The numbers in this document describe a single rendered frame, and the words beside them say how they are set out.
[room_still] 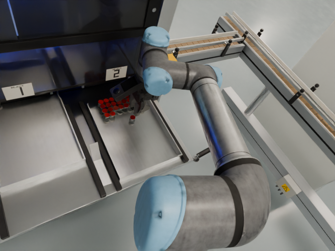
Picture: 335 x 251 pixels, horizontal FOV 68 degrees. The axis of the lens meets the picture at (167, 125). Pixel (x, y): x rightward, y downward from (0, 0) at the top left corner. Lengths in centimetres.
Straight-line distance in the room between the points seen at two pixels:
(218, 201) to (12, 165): 73
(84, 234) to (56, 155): 89
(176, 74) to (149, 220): 40
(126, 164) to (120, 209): 89
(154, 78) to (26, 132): 56
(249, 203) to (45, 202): 65
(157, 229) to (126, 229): 141
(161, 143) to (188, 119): 130
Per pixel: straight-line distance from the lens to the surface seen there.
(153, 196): 37
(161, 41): 70
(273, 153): 172
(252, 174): 46
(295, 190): 168
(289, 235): 226
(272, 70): 157
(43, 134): 100
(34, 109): 107
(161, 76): 62
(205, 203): 38
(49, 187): 91
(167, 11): 92
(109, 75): 100
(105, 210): 179
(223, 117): 55
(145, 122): 104
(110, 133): 99
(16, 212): 90
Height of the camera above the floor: 172
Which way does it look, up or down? 52 degrees down
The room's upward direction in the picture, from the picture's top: 24 degrees clockwise
